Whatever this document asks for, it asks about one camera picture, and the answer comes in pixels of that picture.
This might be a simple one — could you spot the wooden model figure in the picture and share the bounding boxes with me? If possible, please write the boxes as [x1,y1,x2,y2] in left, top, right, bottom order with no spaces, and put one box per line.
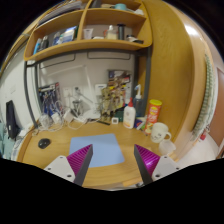
[101,87,124,122]

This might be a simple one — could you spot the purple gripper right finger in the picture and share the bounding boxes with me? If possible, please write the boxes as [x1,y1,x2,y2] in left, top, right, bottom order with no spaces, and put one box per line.
[133,143,181,186]

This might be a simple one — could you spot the black computer mouse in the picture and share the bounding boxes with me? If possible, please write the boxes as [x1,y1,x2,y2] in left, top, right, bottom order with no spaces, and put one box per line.
[38,138,51,149]

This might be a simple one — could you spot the blue poster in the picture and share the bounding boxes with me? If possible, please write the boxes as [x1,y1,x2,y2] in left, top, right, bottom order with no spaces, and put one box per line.
[38,82,62,116]

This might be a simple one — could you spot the blue mouse pad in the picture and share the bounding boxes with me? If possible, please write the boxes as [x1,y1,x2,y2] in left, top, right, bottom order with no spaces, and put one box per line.
[69,134,124,168]

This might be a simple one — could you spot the wooden wall shelf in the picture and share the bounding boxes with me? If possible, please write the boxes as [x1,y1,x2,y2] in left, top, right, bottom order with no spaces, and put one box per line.
[24,0,153,61]

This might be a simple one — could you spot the white cables and chargers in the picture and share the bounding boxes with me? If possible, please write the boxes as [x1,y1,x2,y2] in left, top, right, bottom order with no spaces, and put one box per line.
[35,107,88,132]

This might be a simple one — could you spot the blue spray bottle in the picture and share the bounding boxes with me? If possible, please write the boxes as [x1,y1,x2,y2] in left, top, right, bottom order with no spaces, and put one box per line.
[134,84,143,117]

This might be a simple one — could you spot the black cylinder on shelf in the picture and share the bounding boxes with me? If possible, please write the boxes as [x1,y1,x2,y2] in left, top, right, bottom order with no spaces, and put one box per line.
[117,23,126,40]

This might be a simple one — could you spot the white glue bottle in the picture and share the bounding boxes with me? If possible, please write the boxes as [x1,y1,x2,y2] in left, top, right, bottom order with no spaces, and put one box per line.
[123,98,136,129]

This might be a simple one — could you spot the clear plastic cup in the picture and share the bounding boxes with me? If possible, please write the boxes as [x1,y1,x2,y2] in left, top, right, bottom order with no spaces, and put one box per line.
[159,140,176,155]

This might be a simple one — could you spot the red yellow chips can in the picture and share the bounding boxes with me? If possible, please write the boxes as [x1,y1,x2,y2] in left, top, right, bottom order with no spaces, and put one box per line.
[144,99,162,134]

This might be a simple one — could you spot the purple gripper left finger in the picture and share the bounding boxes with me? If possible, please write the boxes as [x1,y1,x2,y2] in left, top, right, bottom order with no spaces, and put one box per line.
[43,143,94,187]

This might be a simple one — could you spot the white ceramic mug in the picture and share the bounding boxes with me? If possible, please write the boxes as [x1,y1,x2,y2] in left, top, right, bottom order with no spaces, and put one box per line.
[150,122,172,143]

